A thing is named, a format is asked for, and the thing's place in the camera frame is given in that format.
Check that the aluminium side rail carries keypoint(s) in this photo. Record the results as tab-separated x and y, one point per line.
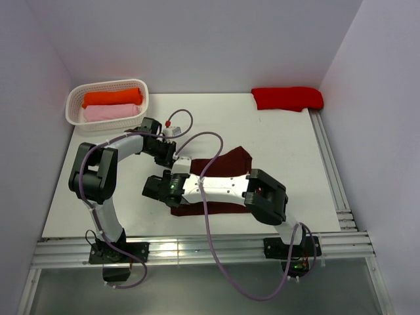
342	207

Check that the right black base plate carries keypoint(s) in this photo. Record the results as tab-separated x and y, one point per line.
275	248

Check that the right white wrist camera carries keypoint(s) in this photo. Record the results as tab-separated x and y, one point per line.
182	165

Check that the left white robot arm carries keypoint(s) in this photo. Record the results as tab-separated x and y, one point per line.
93	179

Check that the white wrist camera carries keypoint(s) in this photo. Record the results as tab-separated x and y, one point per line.
182	165
172	132

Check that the dark red t-shirt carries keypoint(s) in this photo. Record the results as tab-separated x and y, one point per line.
234	163

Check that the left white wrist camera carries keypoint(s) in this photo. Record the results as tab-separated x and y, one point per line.
172	132

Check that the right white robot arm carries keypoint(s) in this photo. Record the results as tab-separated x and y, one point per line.
262	195

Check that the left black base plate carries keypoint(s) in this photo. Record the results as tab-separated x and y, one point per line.
138	249

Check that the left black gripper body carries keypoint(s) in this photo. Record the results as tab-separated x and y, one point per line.
162	151

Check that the bright red folded t-shirt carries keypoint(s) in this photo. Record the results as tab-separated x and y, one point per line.
293	99

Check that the pink rolled t-shirt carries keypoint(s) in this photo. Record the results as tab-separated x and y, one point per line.
94	113

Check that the white plastic basket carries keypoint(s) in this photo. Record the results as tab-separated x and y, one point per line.
74	110

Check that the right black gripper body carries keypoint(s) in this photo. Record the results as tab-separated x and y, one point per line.
167	174

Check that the orange rolled t-shirt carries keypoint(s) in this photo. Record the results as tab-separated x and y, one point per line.
127	96

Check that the aluminium front rail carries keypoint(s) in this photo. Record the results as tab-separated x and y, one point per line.
74	252

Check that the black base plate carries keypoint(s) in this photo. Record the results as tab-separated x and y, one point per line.
275	248
138	249

